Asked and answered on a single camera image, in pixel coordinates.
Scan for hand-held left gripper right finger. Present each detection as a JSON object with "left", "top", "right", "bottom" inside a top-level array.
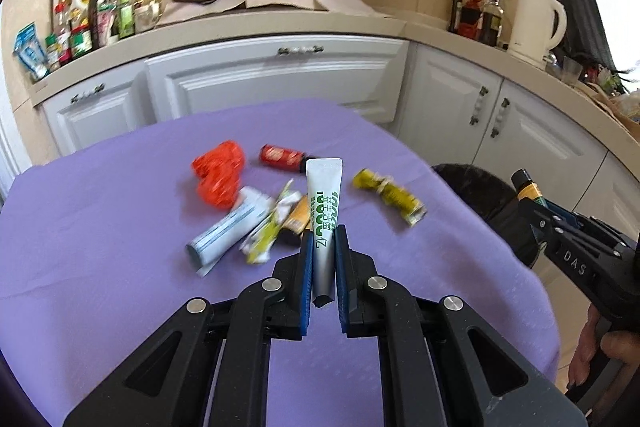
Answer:
[{"left": 334, "top": 224, "right": 589, "bottom": 427}]

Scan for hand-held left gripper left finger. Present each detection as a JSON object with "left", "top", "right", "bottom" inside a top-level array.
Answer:
[{"left": 62, "top": 227, "right": 316, "bottom": 427}]

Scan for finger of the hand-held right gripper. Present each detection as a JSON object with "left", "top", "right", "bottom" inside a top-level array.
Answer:
[
  {"left": 517, "top": 198, "right": 554, "bottom": 266},
  {"left": 544, "top": 202, "right": 628, "bottom": 254}
]

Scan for dark bottle green label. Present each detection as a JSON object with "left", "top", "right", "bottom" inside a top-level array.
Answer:
[{"left": 511, "top": 168, "right": 548, "bottom": 208}]

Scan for black-lined trash bin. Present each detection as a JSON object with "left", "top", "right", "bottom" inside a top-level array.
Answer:
[{"left": 431, "top": 163, "right": 546, "bottom": 268}]

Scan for yellow-green wrapper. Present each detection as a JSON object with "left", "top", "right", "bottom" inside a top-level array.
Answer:
[{"left": 240, "top": 179, "right": 301, "bottom": 265}]

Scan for amber bottle yellow label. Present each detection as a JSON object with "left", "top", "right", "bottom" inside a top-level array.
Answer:
[{"left": 277, "top": 194, "right": 313, "bottom": 248}]

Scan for white green tube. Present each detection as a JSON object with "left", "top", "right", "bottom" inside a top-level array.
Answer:
[{"left": 306, "top": 158, "right": 345, "bottom": 308}]

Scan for large white tube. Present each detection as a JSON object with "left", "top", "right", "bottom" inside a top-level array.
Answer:
[{"left": 186, "top": 187, "right": 273, "bottom": 278}]

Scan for yellow wrapper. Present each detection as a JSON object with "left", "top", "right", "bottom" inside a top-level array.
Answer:
[{"left": 352, "top": 168, "right": 428, "bottom": 226}]

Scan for red label bottle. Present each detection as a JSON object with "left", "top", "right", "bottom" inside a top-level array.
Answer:
[{"left": 259, "top": 143, "right": 321, "bottom": 172}]

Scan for orange plastic bag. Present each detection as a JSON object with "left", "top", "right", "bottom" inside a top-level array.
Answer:
[{"left": 191, "top": 141, "right": 246, "bottom": 210}]

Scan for person's right hand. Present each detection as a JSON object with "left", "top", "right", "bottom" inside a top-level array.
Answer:
[{"left": 569, "top": 306, "right": 640, "bottom": 389}]

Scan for white cabinet door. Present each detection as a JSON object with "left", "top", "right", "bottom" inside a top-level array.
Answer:
[
  {"left": 395, "top": 44, "right": 503, "bottom": 162},
  {"left": 570, "top": 152, "right": 640, "bottom": 238},
  {"left": 475, "top": 77, "right": 608, "bottom": 208},
  {"left": 42, "top": 79, "right": 151, "bottom": 162}
]

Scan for brown paper bag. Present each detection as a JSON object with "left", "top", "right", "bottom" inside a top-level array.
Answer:
[{"left": 582, "top": 77, "right": 640, "bottom": 138}]

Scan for clear glass cup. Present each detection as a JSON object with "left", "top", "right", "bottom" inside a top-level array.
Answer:
[{"left": 562, "top": 57, "right": 583, "bottom": 85}]

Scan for purple tablecloth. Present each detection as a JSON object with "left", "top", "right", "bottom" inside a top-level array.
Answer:
[{"left": 0, "top": 97, "right": 561, "bottom": 427}]

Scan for white electric kettle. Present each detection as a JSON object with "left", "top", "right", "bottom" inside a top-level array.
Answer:
[{"left": 507, "top": 0, "right": 568, "bottom": 70}]

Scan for white cabinet drawer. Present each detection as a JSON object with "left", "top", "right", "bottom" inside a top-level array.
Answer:
[{"left": 145, "top": 38, "right": 410, "bottom": 128}]

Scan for red packaged bottle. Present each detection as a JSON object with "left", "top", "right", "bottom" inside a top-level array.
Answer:
[{"left": 460, "top": 0, "right": 483, "bottom": 38}]

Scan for beige kitchen countertop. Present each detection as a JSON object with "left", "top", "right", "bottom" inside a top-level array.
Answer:
[{"left": 27, "top": 9, "right": 640, "bottom": 168}]

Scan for white cloth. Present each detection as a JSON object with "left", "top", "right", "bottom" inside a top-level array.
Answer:
[{"left": 247, "top": 0, "right": 406, "bottom": 20}]

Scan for white stove cover paper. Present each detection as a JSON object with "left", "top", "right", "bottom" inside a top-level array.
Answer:
[{"left": 160, "top": 0, "right": 251, "bottom": 25}]

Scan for group of condiment bottles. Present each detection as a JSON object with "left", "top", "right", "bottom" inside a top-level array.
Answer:
[{"left": 45, "top": 0, "right": 136, "bottom": 68}]

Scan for blue white packet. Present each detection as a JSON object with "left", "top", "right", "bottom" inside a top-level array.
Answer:
[{"left": 13, "top": 22, "right": 51, "bottom": 80}]

